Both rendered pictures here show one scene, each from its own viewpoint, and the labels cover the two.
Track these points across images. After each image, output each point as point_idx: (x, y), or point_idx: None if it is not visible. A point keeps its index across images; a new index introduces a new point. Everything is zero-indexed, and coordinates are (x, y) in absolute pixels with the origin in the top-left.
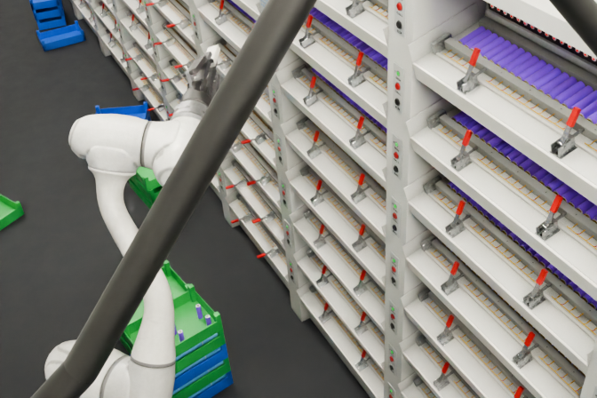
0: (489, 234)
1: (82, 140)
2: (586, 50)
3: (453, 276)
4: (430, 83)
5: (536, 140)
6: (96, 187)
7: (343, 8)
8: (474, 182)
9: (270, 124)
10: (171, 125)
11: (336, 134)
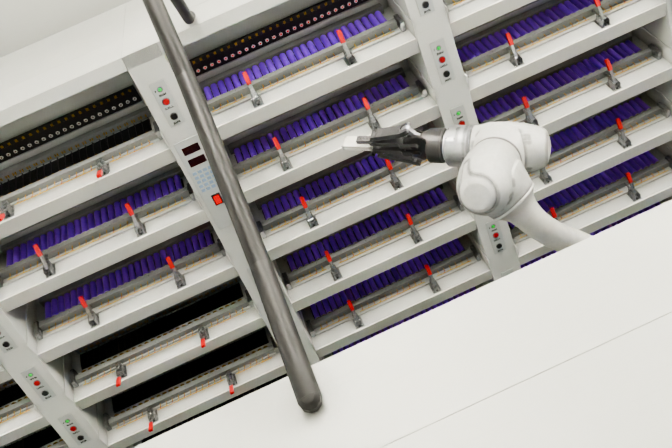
0: (545, 102)
1: (504, 176)
2: None
3: (535, 175)
4: (471, 23)
5: None
6: (530, 218)
7: (336, 69)
8: (539, 55)
9: (255, 327)
10: (491, 128)
11: (374, 201)
